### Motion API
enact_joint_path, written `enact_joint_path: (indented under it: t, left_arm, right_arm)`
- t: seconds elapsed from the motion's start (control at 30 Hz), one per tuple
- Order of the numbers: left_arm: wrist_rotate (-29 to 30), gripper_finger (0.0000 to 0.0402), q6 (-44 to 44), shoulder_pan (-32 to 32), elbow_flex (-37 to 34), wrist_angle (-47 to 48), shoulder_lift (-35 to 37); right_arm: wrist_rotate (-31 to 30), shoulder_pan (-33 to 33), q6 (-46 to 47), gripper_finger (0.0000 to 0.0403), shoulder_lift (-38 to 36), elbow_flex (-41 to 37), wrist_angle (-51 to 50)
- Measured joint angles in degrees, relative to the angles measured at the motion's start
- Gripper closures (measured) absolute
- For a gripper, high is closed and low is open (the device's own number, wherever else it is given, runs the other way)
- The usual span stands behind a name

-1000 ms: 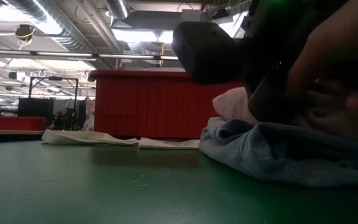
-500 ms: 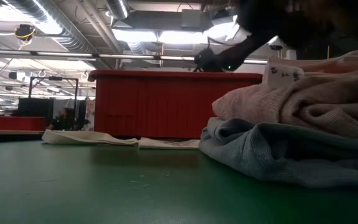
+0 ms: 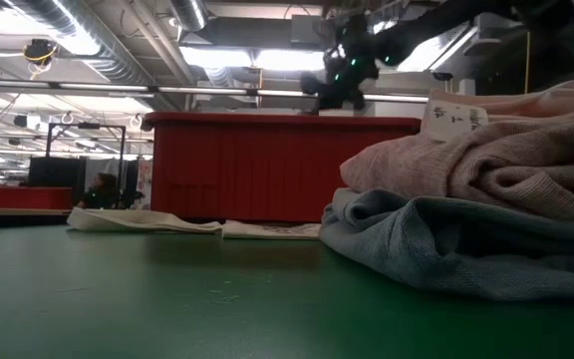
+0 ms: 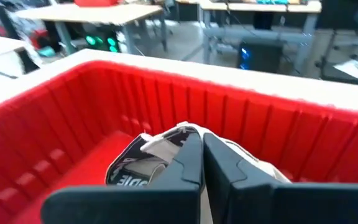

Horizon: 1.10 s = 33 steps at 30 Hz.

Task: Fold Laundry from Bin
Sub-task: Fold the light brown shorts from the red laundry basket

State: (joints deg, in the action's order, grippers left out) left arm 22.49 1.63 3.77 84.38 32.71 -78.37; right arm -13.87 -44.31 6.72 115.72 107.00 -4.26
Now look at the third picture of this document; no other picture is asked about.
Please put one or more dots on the light blue towel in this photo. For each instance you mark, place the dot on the light blue towel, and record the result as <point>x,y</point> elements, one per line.
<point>441,249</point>

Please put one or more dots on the pink garment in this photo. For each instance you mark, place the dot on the pink garment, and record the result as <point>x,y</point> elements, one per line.
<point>516,164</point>

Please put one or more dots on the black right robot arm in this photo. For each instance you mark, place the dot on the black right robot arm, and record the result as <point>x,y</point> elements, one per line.
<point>466,20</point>

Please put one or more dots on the red plastic laundry bin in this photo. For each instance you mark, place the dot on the red plastic laundry bin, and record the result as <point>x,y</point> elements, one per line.
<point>267,169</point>

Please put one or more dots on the grey ceiling air unit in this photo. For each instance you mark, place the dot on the grey ceiling air unit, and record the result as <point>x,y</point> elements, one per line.
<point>309,30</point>

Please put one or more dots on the bright ceiling light panel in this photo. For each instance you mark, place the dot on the bright ceiling light panel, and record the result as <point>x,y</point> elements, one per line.
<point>252,58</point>

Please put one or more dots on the long ceiling light bar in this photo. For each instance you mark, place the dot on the long ceiling light bar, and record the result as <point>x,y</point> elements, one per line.
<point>202,90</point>

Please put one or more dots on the cream printed tote bag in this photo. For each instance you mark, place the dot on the cream printed tote bag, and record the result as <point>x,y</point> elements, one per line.
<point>137,219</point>

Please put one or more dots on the person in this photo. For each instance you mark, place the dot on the person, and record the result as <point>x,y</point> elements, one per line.
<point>100,192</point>

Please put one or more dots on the black monitor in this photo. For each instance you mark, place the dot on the black monitor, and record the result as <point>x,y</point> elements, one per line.
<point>58,172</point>

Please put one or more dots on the green table mat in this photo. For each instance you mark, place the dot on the green table mat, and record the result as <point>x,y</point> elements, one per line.
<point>117,299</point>

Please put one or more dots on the red background table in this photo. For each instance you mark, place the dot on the red background table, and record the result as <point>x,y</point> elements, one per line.
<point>28,197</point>

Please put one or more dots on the light wooden table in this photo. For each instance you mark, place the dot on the light wooden table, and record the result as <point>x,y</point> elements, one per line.
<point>28,213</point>

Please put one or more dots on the silver ventilation duct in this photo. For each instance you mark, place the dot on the silver ventilation duct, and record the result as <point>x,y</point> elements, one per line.
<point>190,12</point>
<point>112,60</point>

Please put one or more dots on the black metal stand frame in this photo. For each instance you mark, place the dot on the black metal stand frame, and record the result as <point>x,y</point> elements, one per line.
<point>87,125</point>

